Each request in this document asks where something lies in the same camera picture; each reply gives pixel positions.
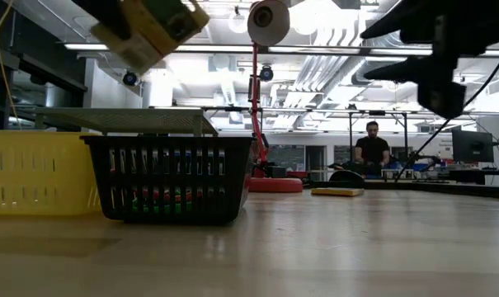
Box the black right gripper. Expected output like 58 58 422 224
359 0 499 121

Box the yellow green crayon box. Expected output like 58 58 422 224
89 0 211 76
310 187 365 198

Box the red desk lamp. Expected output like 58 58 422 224
245 0 305 194

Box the ceiling light strip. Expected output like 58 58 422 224
63 42 434 57

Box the green perforated metal shelf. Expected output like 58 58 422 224
33 107 219 138

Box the person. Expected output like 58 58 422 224
353 120 393 177

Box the black computer monitor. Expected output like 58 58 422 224
451 129 496 164

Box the black plastic basket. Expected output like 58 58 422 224
80 135 255 226

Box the yellow plastic basket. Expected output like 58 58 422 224
0 130 103 218

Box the black dome camera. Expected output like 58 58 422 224
121 68 140 88
258 64 275 83

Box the long black cable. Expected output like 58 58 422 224
394 40 499 183

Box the yellow hanging cable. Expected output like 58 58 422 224
0 0 23 129

